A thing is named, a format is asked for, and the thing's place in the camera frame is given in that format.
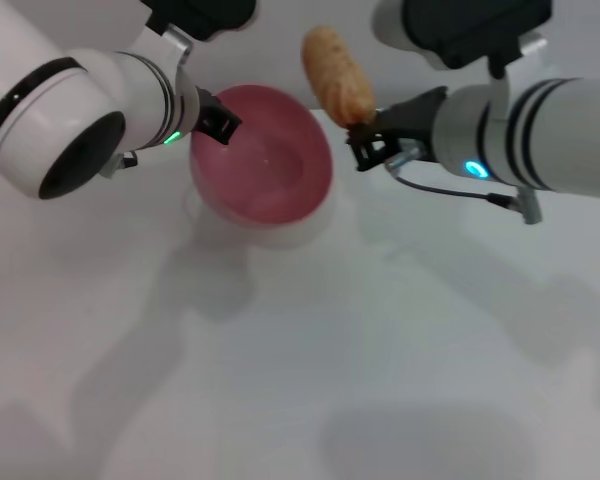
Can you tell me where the pink plastic bowl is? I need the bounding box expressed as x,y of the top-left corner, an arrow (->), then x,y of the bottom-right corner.
187,83 -> 337,250

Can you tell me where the right silver camera bracket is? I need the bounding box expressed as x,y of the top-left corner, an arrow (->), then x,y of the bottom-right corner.
485,30 -> 549,124

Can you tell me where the silver camera bracket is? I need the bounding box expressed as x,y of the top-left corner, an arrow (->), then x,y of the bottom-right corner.
485,30 -> 549,124
160,24 -> 195,71

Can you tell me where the right wrist camera black housing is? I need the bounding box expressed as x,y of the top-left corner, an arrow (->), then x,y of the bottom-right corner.
371,0 -> 554,71

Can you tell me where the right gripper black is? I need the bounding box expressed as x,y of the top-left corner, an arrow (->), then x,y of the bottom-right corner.
346,86 -> 449,174

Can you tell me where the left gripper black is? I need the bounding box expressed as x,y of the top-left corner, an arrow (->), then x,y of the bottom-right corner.
192,85 -> 244,147

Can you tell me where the right arm cable with plug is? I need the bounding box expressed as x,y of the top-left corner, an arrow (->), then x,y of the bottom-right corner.
382,143 -> 544,226

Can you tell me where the arm cable with plug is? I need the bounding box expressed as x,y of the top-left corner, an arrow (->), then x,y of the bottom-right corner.
99,148 -> 140,180
382,143 -> 544,226

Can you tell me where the orange ridged bread loaf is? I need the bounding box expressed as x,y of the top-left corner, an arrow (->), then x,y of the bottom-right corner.
301,25 -> 379,127

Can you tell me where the left arm cable with plug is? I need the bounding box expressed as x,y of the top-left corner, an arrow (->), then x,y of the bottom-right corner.
99,148 -> 140,180

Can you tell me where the left silver camera bracket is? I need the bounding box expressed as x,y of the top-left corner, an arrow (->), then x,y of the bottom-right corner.
160,24 -> 195,71

